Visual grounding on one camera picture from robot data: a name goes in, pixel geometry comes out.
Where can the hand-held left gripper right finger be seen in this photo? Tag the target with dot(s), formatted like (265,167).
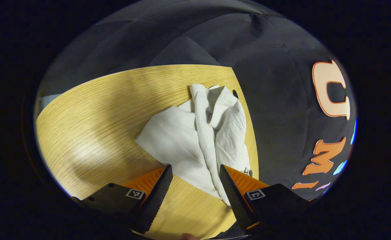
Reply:
(234,196)

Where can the white jeans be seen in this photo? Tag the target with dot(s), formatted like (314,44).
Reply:
(182,143)

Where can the black backdrop cloth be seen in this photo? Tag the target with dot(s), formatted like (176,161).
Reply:
(275,100)

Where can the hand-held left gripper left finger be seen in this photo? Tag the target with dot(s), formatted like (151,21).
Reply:
(157,196)

